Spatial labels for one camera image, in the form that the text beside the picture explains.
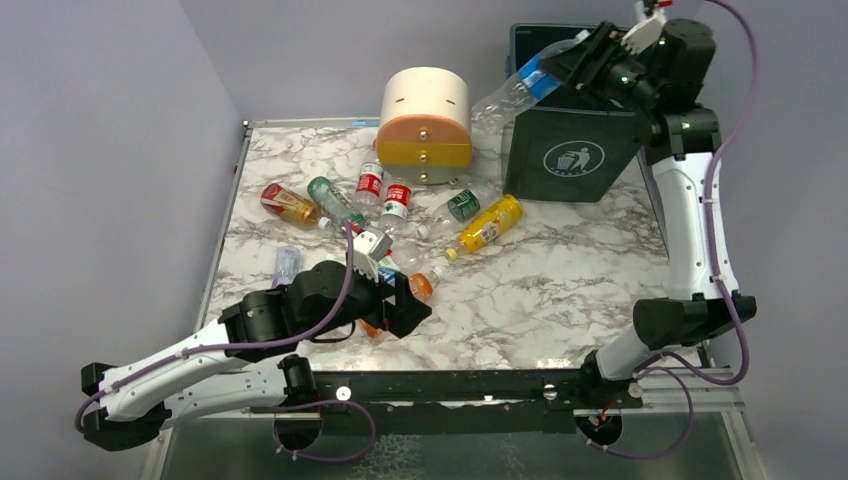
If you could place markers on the red label amber tea bottle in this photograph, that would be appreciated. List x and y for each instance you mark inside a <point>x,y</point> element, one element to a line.
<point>293,208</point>

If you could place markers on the clear bottle red label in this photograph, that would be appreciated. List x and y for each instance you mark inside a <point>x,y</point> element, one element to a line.
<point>367,193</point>
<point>395,207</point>

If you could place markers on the crushed clear bottle pink label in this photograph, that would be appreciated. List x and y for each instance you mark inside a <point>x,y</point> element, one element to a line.
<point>288,263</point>

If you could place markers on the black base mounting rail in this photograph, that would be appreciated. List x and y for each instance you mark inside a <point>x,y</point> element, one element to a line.
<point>552,401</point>

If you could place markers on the cream orange yellow drawer unit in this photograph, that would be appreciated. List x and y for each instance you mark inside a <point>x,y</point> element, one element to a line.
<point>424,131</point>

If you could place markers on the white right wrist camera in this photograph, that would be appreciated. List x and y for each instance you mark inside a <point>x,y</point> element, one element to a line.
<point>651,19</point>

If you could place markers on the dark green plastic bin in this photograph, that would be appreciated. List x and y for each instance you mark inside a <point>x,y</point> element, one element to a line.
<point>567,148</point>

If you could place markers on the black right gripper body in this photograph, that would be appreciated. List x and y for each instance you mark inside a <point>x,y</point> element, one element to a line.
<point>597,62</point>

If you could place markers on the clear bottle dark green label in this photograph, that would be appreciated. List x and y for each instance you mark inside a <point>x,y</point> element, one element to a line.
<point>450,216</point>

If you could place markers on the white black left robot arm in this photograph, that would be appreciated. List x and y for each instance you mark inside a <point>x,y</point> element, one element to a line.
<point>246,358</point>

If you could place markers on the orange capped clear bottle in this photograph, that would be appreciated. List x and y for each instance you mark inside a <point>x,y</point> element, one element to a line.
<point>422,286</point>

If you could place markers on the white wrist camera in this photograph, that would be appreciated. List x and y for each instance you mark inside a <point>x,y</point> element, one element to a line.
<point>370,246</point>
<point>651,19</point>

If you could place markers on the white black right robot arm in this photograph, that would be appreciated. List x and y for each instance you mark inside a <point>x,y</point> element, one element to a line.
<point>682,145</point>

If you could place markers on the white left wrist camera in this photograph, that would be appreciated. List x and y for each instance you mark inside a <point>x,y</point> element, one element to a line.
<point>370,246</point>

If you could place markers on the yellow juice bottle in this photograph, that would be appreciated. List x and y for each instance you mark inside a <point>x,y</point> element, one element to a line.
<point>501,216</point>

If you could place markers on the green tinted water bottle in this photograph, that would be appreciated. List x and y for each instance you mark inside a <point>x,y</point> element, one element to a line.
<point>337,209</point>

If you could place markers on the clear bottle red label left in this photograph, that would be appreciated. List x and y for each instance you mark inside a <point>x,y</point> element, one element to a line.
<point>367,193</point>

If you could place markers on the clear bottle red label right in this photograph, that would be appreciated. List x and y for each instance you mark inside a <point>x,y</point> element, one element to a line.
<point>395,207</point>

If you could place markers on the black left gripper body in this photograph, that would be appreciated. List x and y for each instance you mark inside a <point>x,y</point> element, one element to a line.
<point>383,302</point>

